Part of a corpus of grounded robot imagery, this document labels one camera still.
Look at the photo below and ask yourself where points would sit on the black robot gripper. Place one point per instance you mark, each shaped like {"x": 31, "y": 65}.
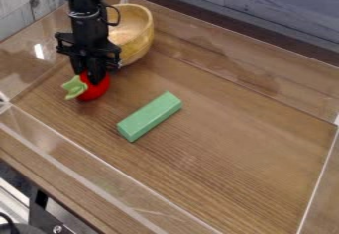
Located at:
{"x": 87, "y": 46}

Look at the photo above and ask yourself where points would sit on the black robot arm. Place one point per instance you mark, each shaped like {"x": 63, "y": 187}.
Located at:
{"x": 91, "y": 6}

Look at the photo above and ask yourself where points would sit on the clear acrylic tray wall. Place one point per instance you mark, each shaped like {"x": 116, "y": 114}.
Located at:
{"x": 228, "y": 167}

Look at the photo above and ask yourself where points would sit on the wooden bowl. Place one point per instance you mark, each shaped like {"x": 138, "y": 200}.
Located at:
{"x": 134, "y": 33}

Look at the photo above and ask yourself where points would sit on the red plush strawberry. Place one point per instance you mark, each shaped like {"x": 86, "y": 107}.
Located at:
{"x": 80, "y": 89}

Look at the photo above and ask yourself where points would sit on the green rectangular block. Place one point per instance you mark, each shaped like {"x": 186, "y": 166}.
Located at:
{"x": 148, "y": 116}

